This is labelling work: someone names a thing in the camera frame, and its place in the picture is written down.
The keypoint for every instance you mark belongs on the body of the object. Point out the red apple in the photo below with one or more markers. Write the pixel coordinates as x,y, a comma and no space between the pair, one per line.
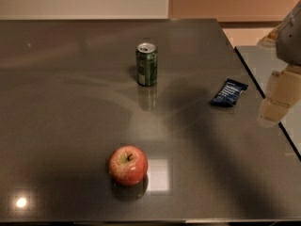
128,165

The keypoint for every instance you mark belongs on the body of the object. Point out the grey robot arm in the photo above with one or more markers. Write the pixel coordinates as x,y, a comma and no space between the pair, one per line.
287,37

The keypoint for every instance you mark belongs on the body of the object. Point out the dark blue snack packet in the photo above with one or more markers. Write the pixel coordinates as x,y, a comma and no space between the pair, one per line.
229,94

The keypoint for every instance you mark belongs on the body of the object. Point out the green soda can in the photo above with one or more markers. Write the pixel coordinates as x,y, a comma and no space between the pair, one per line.
146,55

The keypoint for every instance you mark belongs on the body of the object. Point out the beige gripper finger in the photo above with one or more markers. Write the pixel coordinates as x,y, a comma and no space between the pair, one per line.
283,92

